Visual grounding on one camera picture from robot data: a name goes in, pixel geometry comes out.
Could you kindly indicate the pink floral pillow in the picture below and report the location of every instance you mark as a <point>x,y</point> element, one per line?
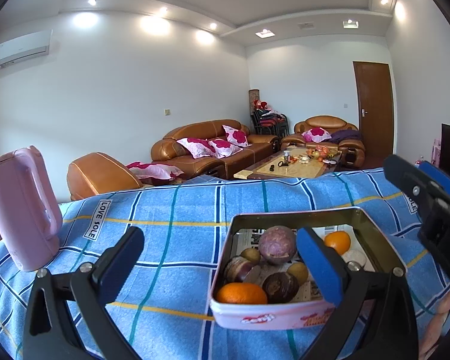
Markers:
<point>237,135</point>
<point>153,170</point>
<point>197,147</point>
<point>223,147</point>
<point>317,134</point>

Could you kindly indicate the red plush toy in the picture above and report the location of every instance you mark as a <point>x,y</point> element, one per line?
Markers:
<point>261,104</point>

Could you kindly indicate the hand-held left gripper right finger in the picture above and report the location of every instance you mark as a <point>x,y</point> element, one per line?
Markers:
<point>322,266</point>

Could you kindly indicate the brown kiwi fruit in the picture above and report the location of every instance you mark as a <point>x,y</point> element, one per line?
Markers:
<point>298,272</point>
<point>252,255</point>

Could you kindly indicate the pink rectangular tin box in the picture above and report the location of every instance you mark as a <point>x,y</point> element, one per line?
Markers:
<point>262,318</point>

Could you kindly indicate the large dull purple passion fruit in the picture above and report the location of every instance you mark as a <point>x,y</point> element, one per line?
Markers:
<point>277,245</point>

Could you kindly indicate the stacked black chairs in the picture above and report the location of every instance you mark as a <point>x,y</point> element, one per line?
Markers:
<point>270,122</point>

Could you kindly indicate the square ceiling light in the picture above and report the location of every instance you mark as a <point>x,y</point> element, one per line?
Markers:
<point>264,33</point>
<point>350,23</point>

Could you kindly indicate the small orange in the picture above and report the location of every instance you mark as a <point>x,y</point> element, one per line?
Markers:
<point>337,242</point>

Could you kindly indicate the large orange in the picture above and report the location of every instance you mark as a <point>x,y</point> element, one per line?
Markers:
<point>242,294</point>

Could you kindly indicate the brown leather armchair with cushion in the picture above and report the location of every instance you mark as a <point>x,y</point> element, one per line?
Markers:
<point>324,120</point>

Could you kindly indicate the purple cloth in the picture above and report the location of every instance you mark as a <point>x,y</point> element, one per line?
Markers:
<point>345,135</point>

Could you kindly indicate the orange leather chair back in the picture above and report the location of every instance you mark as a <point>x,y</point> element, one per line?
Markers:
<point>97,174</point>

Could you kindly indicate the long brown leather sofa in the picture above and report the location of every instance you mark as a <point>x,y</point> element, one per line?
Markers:
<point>195,127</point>

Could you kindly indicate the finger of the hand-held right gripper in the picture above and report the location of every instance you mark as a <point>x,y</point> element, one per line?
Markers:
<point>401,172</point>
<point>442,178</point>

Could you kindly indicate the wooden coffee table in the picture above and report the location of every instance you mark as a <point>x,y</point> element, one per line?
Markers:
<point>296,170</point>

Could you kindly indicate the yellow apple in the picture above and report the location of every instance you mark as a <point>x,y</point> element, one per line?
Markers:
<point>316,153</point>

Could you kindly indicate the blue plaid blanket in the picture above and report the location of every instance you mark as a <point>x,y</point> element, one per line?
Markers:
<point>172,210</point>

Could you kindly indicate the drink can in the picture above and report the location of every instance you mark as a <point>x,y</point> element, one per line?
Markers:
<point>286,156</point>

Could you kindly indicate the dark brown passion fruit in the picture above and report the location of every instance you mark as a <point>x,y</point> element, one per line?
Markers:
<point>281,288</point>

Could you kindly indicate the printed newspaper sheet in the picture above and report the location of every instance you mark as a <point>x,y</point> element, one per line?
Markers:
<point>249,238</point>

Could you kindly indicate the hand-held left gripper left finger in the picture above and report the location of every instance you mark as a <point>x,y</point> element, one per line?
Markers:
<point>120,266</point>

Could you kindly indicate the pink paper bag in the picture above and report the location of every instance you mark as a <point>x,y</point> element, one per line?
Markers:
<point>437,152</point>

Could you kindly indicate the white wall air conditioner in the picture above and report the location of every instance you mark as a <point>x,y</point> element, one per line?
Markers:
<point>22,47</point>

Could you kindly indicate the tall brown cylinder vase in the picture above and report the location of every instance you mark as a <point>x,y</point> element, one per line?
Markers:
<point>254,99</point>

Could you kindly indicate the red mesh bag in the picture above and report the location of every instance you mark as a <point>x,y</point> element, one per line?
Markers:
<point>324,150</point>

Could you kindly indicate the person's right hand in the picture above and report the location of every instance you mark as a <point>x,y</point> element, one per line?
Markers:
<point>440,318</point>

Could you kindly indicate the brown wooden door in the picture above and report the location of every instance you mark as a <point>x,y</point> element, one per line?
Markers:
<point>373,112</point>

